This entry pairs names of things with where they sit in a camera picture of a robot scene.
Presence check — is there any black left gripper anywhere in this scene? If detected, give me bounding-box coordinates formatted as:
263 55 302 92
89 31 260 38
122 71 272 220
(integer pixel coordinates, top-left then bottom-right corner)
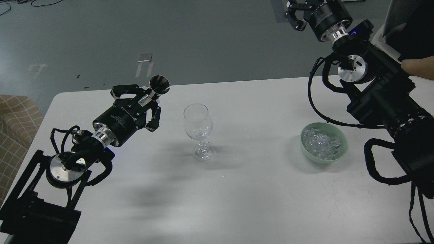
92 84 161 147

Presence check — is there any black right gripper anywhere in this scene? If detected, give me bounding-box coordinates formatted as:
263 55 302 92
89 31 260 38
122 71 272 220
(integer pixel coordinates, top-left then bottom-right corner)
284 0 353 42

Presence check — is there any steel double jigger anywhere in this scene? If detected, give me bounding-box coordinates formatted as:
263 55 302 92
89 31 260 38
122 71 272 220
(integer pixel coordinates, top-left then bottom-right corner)
138 75 170 107

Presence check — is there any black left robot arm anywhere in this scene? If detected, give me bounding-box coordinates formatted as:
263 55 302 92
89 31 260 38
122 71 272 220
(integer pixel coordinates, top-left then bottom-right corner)
1 81 170 244

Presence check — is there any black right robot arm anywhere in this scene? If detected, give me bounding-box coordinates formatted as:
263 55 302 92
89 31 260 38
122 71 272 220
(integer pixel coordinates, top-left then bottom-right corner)
285 0 433 243

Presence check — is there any clear wine glass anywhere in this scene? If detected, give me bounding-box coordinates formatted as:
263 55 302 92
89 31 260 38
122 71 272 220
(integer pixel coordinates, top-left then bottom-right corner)
183 103 215 162

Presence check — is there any pile of clear ice cubes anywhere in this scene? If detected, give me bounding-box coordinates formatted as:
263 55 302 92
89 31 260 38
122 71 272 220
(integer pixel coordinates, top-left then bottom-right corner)
301 127 343 161

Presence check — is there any white office chair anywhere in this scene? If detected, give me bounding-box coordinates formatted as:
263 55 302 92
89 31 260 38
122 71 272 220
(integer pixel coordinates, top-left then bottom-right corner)
371 24 400 63

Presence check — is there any seated person in jeans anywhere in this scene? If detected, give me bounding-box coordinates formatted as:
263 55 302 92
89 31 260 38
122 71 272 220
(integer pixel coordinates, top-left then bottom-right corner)
383 0 434 80

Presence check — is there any green bowl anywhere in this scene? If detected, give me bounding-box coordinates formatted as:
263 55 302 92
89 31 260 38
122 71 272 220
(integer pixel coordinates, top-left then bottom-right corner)
299 122 349 165

